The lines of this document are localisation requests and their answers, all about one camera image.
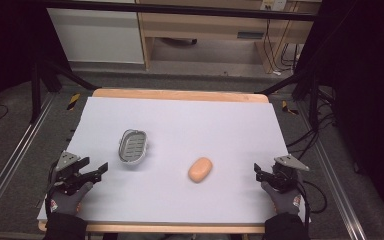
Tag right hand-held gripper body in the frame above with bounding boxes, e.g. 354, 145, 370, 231
263, 154, 311, 195

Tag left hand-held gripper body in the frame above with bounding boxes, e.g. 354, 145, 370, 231
48, 150, 94, 197

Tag grey soap dish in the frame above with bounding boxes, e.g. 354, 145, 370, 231
117, 128, 149, 166

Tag orange soap bar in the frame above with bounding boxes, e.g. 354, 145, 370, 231
187, 156, 214, 184

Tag person's right hand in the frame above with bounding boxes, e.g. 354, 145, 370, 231
260, 181, 306, 217

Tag person's left hand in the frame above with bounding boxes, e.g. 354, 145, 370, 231
44, 180, 95, 217

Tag yellow black striped tape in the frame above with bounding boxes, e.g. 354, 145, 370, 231
281, 100, 300, 116
66, 92, 81, 111

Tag black metal stand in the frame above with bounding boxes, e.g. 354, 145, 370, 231
29, 59, 100, 125
254, 63, 338, 132

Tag white table sheet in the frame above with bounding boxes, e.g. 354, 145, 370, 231
36, 96, 312, 225

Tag wooden table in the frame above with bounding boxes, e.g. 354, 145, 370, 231
37, 87, 270, 235

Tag black curtain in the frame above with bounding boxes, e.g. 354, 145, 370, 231
295, 0, 384, 233
0, 0, 72, 129

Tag white cabinet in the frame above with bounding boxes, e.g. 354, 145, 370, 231
46, 7, 145, 65

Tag light wooden desk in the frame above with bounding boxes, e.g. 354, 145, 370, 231
135, 0, 322, 74

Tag white power socket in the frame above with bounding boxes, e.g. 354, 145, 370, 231
260, 0, 287, 12

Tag black metal crossbar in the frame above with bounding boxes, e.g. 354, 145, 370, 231
42, 0, 318, 22

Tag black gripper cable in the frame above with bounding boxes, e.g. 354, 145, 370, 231
298, 179, 328, 234
45, 162, 58, 218

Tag black floor cables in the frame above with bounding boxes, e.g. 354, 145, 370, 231
285, 105, 337, 160

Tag aluminium floor rail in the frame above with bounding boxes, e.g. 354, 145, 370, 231
0, 92, 57, 232
297, 99, 370, 240

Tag black desk cables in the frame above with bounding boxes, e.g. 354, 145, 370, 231
262, 19, 304, 74

